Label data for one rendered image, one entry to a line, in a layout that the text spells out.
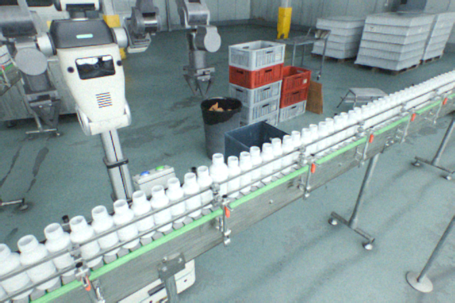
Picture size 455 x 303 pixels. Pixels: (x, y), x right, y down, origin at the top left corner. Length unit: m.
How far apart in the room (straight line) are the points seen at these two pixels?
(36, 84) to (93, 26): 0.59
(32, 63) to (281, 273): 1.85
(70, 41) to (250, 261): 1.72
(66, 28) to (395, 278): 2.37
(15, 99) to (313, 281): 4.24
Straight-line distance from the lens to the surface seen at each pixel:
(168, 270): 1.08
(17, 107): 4.79
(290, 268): 2.15
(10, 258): 0.90
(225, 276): 2.07
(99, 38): 1.37
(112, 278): 0.99
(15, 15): 0.81
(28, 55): 0.75
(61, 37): 1.34
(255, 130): 1.83
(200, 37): 0.85
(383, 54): 7.44
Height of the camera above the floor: 1.71
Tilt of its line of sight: 31 degrees down
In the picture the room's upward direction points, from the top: straight up
